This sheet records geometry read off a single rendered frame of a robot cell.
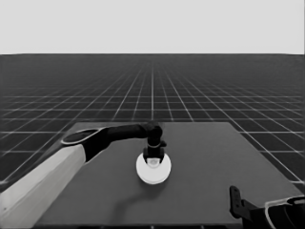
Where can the large thick white disc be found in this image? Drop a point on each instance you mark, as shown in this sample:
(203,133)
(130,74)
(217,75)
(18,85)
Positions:
(152,176)

